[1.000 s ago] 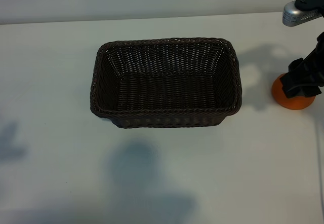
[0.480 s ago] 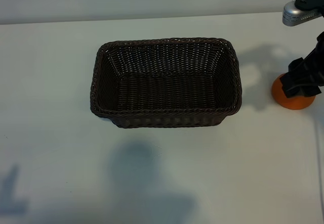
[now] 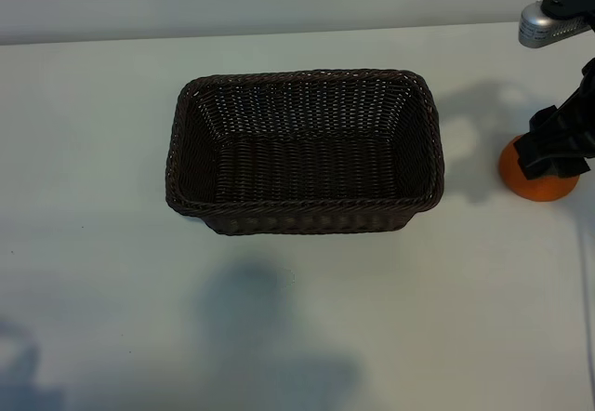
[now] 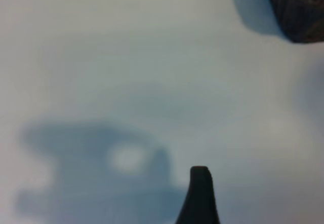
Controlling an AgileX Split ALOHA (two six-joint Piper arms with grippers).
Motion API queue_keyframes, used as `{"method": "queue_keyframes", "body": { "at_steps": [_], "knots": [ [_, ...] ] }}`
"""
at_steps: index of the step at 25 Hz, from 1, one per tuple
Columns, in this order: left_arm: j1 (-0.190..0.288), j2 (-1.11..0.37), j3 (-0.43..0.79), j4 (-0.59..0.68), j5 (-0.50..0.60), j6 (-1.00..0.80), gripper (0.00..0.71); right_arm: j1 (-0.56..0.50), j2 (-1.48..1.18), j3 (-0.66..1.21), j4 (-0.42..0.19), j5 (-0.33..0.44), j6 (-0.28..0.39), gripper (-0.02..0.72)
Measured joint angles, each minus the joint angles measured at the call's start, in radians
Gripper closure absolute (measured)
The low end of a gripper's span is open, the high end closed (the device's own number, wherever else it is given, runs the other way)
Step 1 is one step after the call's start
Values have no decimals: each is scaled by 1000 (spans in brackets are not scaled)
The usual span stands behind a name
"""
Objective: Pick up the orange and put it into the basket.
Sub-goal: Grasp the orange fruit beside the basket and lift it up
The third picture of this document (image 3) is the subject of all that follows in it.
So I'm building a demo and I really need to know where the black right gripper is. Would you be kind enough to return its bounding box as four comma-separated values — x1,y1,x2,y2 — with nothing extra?
513,57,595,182

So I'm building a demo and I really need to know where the black right camera bracket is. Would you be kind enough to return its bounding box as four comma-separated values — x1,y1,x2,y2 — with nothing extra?
543,0,595,24

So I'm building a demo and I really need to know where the dark brown wicker basket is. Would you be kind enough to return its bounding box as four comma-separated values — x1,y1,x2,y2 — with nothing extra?
165,69,446,236

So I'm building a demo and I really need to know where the orange fruit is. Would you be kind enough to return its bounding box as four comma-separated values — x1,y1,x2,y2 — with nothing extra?
498,135,581,203

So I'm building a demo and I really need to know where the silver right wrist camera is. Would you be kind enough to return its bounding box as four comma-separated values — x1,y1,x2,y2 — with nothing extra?
518,1,595,50

